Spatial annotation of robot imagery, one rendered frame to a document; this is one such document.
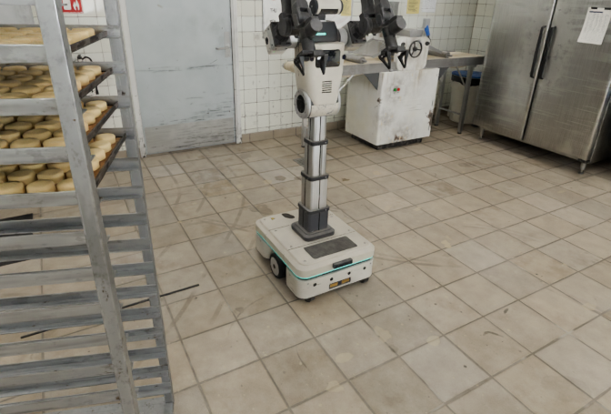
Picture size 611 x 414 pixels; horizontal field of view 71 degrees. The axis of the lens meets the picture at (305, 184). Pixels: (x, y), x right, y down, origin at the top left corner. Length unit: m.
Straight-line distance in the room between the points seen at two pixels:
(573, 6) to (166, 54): 3.86
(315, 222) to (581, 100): 3.15
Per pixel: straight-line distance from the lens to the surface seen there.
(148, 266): 1.51
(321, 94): 2.27
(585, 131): 4.91
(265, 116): 5.03
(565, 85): 4.98
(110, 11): 1.27
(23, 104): 0.91
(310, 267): 2.38
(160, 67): 4.60
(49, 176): 1.05
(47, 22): 0.83
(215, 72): 4.75
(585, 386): 2.51
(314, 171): 2.43
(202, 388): 2.15
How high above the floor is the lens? 1.61
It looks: 24 degrees down
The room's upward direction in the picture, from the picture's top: 2 degrees clockwise
